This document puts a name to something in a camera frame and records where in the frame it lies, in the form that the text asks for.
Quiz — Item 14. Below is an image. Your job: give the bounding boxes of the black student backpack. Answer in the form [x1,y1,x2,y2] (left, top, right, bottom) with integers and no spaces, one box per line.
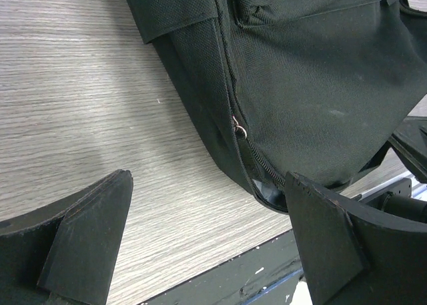
[126,0,426,214]

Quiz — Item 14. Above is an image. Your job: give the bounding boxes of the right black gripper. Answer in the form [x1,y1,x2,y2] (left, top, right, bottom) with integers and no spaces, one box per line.
[389,116,426,182]

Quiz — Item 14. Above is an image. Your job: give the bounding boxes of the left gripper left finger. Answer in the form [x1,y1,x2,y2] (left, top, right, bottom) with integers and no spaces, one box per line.
[1,170,133,304]

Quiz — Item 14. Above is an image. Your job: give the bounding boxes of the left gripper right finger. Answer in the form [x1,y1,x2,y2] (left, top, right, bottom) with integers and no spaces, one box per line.
[285,173,426,304]

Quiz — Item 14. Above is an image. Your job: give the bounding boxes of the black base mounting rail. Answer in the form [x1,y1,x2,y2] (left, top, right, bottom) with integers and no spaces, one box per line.
[139,174,427,305]

